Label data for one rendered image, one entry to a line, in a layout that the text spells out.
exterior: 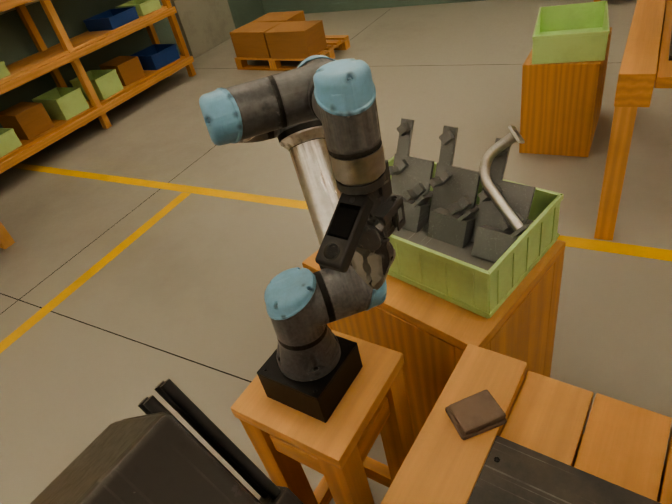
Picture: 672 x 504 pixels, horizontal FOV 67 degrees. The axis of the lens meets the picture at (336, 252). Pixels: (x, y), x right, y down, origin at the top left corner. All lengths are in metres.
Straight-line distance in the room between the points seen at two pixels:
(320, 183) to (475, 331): 0.61
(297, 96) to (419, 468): 0.73
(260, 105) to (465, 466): 0.76
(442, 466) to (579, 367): 1.41
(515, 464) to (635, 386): 1.36
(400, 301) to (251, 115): 0.93
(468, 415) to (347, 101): 0.70
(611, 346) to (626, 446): 1.37
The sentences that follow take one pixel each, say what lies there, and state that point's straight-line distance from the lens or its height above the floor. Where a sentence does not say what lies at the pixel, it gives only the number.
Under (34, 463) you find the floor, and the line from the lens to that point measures 2.79.
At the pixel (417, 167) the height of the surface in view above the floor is 1.01.
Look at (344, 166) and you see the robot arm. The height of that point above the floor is 1.53.
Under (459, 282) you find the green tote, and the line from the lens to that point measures 1.42.
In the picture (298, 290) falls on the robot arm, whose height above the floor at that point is 1.17.
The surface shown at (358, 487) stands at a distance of 1.34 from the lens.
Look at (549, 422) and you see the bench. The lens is 1.17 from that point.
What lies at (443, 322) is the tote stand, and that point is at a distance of 1.45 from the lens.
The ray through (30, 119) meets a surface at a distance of 5.85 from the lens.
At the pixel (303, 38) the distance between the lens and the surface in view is 6.03.
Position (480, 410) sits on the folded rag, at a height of 0.93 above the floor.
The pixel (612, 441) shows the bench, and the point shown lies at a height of 0.88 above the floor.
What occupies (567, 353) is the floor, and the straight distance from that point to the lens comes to 2.44.
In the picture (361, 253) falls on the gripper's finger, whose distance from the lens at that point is 0.79.
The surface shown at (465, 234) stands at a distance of 1.58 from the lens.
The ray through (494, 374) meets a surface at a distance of 1.20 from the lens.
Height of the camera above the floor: 1.85
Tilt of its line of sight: 37 degrees down
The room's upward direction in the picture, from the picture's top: 13 degrees counter-clockwise
